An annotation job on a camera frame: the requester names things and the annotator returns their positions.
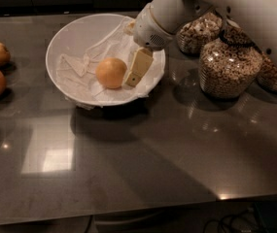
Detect left rear cereal jar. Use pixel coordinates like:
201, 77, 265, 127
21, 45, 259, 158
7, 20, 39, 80
176, 12, 223, 55

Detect black box under table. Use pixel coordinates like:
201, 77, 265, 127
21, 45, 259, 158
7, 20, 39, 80
253, 201, 277, 233

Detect front cereal glass jar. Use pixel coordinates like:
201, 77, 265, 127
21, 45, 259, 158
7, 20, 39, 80
197, 17, 264, 100

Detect white bowl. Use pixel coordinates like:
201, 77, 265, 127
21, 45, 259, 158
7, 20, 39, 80
45, 13, 166, 109

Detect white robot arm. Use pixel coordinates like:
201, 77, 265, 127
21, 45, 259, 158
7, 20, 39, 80
133, 0, 277, 67

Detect black cables under table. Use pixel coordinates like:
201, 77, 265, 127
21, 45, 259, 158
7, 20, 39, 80
202, 207, 262, 233

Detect white paper liner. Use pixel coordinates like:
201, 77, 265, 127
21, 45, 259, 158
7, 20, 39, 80
55, 17, 162, 107

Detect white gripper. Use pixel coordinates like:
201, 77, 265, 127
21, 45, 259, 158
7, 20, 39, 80
123, 3, 173, 86

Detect right rear cereal jar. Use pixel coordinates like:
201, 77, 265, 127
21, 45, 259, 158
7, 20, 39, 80
257, 53, 277, 92

